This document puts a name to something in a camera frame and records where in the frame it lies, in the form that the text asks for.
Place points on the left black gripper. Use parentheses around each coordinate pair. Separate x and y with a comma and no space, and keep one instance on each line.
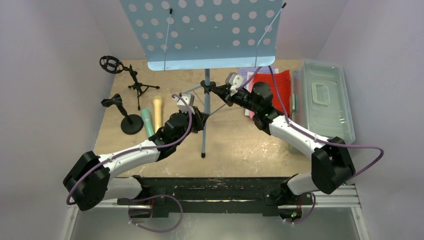
(199,118)

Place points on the red sheet music page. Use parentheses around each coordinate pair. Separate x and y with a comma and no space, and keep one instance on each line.
(249,113)

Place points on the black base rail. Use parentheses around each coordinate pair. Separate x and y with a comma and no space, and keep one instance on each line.
(158,197)

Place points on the bright red sheet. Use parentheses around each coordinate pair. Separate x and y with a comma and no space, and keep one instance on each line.
(283,87)

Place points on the green microphone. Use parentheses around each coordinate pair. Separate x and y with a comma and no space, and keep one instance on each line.
(147,120)

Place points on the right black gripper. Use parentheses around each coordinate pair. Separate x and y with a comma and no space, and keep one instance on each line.
(227,94)

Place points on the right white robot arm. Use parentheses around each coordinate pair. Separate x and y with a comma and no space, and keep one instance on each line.
(331,163)

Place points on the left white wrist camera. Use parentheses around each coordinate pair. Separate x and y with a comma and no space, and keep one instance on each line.
(185,103)

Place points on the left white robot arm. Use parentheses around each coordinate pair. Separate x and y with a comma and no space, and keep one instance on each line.
(88,180)

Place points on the clear plastic storage box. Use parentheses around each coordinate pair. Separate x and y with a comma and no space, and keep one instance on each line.
(319,100)

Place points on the purple sheet music page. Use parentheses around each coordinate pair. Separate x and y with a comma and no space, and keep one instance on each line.
(243,71)

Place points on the blue music stand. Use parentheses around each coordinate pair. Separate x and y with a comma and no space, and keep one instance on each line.
(205,34)

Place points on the beige microphone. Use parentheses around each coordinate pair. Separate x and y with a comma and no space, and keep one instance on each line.
(157,107)

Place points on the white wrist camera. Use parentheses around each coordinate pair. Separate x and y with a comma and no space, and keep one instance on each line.
(234,81)
(185,103)

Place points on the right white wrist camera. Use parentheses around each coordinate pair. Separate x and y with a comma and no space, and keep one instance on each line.
(234,81)

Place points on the black round-base mic stand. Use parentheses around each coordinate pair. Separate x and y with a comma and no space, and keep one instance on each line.
(131,124)

